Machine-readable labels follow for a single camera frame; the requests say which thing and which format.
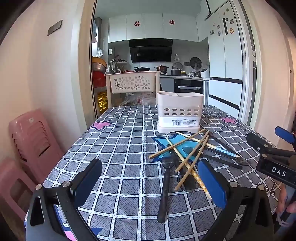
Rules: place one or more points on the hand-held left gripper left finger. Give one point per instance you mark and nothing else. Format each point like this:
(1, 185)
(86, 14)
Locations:
(89, 185)

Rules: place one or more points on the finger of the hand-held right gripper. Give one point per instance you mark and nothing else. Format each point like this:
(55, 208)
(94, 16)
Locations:
(256, 141)
(285, 135)

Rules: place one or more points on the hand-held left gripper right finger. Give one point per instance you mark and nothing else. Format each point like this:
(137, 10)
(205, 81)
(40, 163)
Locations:
(211, 185)

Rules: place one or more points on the dark translucent plastic spoon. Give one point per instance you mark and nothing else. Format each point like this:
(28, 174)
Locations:
(222, 161)
(164, 197)
(188, 184)

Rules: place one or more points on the wooden chopstick with patterned end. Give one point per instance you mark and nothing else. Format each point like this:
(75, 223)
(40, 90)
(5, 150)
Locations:
(225, 151)
(175, 150)

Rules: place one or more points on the white plastic utensil holder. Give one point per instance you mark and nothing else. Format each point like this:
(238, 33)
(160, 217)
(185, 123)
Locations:
(180, 120)

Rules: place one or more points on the person's right hand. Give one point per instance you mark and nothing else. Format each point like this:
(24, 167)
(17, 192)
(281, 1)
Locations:
(291, 208)

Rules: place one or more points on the grey checked star tablecloth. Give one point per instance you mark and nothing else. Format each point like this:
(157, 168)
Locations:
(129, 148)

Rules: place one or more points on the pink plastic chair stack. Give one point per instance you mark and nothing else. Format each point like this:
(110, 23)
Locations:
(30, 139)

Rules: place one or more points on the pink plastic stool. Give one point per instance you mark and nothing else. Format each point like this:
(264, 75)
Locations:
(11, 180)

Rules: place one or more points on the black built-in oven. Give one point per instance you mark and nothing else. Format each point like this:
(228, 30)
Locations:
(188, 92)

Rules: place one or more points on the white rice cooker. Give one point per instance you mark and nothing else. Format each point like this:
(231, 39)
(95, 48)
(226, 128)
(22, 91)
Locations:
(204, 73)

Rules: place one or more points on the gold foil bundle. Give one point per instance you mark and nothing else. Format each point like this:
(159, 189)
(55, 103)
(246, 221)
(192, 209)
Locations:
(101, 99)

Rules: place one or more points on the white refrigerator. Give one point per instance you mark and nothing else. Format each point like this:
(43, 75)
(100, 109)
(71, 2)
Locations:
(222, 58)

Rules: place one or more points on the crumpled plastic bags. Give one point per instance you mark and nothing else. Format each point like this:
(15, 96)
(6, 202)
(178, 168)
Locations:
(138, 99)

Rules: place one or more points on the red bucket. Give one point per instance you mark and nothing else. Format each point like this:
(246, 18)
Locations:
(99, 80)

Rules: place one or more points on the black cooking pot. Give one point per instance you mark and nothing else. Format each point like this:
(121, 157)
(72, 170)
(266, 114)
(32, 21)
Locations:
(175, 72)

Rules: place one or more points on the white plastic chair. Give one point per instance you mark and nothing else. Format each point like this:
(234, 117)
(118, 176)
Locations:
(129, 83)

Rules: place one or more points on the group of fridge magnets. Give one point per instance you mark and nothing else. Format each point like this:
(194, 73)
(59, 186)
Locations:
(231, 30)

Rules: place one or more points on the bronze cooking pot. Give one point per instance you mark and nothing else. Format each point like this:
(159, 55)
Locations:
(161, 68)

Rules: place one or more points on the yellow and metal basins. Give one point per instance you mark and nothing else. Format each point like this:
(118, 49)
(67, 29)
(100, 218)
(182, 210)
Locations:
(98, 64)

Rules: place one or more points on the metal kettle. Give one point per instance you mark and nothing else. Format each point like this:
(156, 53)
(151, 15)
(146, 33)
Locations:
(112, 66)

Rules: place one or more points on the black wok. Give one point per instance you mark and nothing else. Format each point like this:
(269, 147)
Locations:
(141, 68)

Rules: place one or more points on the black range hood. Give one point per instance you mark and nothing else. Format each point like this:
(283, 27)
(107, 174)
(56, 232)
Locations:
(150, 51)

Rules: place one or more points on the white upper kitchen cabinets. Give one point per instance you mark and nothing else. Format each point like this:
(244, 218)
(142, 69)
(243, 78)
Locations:
(143, 25)

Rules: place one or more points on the white sliding door frame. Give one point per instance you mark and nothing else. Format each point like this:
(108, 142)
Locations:
(248, 69)

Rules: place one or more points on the round black wall rack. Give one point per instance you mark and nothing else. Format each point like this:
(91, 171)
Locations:
(195, 62)

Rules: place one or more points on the grey wall switch panel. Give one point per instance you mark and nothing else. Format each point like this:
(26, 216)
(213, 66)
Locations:
(55, 27)

